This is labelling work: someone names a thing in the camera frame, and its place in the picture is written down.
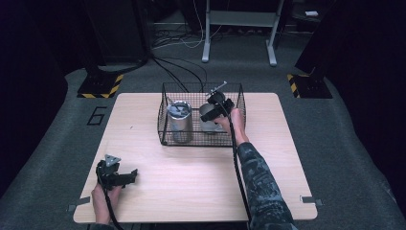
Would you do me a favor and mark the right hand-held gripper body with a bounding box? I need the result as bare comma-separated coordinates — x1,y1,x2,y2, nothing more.
205,80,236,113

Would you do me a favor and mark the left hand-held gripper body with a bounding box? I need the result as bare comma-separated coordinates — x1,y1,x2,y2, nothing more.
95,153,127,192

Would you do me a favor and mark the black wire basket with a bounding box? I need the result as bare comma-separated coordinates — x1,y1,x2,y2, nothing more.
157,81,247,148

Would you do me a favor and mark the person's left hand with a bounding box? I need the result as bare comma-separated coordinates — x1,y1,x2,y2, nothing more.
91,184,123,214

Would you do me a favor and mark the person's right hand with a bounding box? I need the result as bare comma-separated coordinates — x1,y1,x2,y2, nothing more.
214,107,250,147

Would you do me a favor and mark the white metal stand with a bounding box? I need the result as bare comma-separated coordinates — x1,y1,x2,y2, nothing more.
201,0,285,67

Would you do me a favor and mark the black yellow striped stand base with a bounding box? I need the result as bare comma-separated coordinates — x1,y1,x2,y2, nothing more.
286,73,333,100
77,74,124,100

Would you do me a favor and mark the black cabinet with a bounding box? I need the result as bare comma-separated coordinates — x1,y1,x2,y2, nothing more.
83,0,151,66

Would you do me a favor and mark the left hand-held gripper cable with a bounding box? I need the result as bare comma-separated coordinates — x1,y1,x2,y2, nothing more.
95,161,125,230

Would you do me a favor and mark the hand-held gripper cable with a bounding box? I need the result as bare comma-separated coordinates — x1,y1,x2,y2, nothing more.
95,161,125,230
216,97,253,223

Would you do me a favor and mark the grey table bracket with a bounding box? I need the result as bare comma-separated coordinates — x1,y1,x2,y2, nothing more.
300,195,324,207
67,195,91,213

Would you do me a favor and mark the black floor cable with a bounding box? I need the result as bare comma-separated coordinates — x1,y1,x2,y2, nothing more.
157,57,209,93
152,57,190,94

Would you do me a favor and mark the right hand-held gripper cable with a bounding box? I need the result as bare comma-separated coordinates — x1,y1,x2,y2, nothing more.
216,97,253,223

